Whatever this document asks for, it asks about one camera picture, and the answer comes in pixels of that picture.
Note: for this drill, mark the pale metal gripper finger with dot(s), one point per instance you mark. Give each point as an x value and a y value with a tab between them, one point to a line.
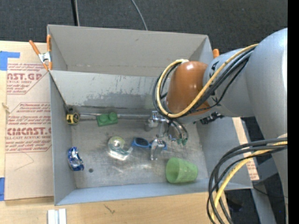
156	148
153	120

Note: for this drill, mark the blue sunglasses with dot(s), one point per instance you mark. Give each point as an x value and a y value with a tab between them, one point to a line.
140	143

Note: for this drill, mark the green plastic cup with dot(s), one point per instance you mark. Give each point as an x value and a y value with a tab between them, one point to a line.
181	170

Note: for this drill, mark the grey metal bin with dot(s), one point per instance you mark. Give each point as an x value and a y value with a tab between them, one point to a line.
130	171

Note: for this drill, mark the clear tape dispenser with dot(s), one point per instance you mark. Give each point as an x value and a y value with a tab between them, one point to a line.
118	148

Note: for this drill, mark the green toy brick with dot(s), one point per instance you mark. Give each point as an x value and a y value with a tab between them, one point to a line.
106	120

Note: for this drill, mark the yellow and black tape measure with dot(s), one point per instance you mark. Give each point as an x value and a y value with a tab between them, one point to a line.
72	118

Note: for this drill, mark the blue foil packet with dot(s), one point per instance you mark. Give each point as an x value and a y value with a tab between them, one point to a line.
75	158

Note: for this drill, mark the brown cardboard board, red print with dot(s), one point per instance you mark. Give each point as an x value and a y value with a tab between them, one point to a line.
28	167

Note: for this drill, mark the black cylinder on white bracket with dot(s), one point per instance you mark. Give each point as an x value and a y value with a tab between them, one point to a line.
210	119

